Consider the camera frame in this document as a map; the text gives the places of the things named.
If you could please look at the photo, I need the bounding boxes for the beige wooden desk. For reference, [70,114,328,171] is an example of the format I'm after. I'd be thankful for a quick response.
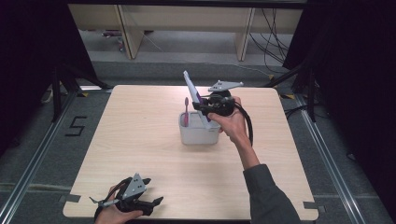
[68,3,304,62]

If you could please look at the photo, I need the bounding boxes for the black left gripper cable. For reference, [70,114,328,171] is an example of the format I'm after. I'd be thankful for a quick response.
[93,176,134,222]

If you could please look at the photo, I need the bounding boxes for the small clutter under desk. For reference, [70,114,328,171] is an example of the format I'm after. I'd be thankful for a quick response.
[101,29,126,52]

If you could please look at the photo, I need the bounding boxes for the person's left hand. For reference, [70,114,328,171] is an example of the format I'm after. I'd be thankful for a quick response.
[94,184,145,224]

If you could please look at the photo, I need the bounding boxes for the black metal stand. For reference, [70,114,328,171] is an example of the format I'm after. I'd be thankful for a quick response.
[50,62,110,123]
[264,62,319,123]

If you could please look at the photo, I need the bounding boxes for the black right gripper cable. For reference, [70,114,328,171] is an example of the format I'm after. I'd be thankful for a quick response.
[233,102,254,147]

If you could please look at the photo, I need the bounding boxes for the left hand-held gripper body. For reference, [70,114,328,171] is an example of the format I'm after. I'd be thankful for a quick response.
[115,173,157,217]

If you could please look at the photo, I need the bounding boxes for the grey plastic holder box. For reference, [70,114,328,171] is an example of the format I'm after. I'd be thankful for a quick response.
[178,110,223,147]

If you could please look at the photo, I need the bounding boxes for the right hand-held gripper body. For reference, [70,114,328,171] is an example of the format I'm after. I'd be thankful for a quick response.
[206,79,245,118]

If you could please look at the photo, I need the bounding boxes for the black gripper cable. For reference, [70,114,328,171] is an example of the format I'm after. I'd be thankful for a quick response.
[233,102,254,147]
[93,176,134,222]

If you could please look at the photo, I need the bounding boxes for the white purple toothpaste tube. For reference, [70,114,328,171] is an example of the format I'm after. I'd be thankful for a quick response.
[182,70,213,131]

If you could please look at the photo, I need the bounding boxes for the grey tape patch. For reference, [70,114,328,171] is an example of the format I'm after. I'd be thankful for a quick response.
[59,193,82,203]
[303,201,327,215]

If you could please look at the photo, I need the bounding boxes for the aluminium floor rail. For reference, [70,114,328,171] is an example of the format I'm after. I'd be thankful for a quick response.
[293,92,361,224]
[0,91,78,224]

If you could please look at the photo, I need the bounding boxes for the black floor cable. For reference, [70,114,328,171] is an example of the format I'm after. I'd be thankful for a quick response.
[284,104,313,119]

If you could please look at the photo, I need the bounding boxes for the pink toothbrush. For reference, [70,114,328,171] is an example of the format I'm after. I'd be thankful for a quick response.
[183,96,191,128]

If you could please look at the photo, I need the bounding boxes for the grey plug on gripper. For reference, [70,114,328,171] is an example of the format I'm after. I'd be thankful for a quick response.
[89,196,120,209]

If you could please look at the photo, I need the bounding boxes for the black cable bundle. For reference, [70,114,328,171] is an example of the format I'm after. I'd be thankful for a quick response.
[248,8,294,75]

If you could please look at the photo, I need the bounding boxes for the person's right hand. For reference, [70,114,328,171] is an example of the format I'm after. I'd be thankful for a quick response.
[206,96,252,149]

